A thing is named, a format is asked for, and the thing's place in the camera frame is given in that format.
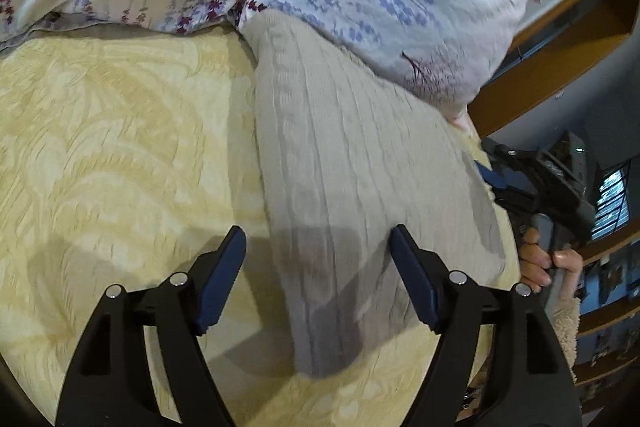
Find beige cable knit sweater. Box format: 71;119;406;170
243;10;513;377

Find person's right hand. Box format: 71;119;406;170
518;228;584;299

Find beige fleece right sleeve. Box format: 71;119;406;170
551;297;580;369

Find wooden shelf with items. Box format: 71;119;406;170
574;225;639;414

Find yellow patterned bedspread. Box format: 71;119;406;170
0;26;524;427

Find wooden headboard frame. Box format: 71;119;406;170
469;0;639;136

